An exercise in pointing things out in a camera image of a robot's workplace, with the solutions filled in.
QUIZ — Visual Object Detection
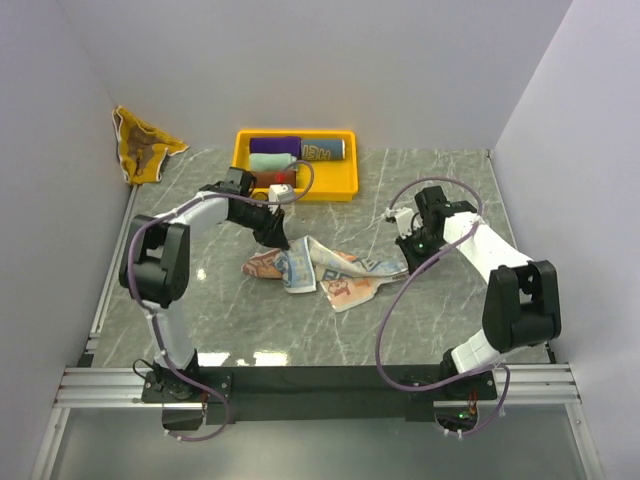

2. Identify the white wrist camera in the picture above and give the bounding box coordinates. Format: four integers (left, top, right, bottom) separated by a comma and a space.
268, 170, 296, 205
384, 207, 415, 239

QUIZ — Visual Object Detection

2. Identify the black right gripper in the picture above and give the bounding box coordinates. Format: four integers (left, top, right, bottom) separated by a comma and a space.
396, 226, 445, 278

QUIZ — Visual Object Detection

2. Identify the purple rolled towel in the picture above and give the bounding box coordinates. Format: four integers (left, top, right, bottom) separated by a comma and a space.
249, 136, 302, 157

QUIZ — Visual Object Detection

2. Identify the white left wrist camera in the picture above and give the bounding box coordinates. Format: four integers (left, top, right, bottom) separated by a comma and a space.
268, 170, 296, 205

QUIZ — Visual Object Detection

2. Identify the brown rolled towel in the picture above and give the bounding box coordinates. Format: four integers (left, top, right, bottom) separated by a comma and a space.
251, 169, 297, 188

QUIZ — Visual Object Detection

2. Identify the aluminium frame rail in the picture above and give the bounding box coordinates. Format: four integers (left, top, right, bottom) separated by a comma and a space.
53, 364, 582, 409

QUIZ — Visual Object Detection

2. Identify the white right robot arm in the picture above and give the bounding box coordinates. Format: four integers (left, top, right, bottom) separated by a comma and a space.
385, 186, 562, 399

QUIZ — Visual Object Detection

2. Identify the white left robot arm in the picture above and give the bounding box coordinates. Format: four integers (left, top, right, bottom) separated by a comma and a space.
119, 167, 295, 402

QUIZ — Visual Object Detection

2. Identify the crumpled yellow brown towel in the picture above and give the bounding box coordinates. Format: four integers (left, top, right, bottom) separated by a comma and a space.
112, 106, 189, 186

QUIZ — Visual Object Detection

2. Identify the mint green rolled towel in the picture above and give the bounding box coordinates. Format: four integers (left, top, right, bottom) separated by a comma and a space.
249, 153, 297, 172

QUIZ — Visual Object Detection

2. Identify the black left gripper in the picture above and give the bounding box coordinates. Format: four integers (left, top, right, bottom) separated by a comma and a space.
232, 200, 291, 251

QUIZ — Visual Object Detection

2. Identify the striped rabbit print towel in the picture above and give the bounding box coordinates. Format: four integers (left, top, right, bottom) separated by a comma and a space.
242, 236, 409, 313

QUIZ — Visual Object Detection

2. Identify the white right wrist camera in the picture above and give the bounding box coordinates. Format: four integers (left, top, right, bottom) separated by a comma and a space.
384, 207, 415, 239

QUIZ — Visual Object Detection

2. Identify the blue lettered rolled towel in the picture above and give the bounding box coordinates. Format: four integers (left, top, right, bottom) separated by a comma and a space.
301, 138, 346, 162

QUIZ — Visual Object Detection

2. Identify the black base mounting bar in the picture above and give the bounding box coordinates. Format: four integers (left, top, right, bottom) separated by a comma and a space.
141, 365, 498, 425

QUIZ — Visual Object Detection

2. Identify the yellow plastic tray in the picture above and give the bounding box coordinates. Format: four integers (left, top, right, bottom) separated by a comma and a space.
231, 129, 359, 202

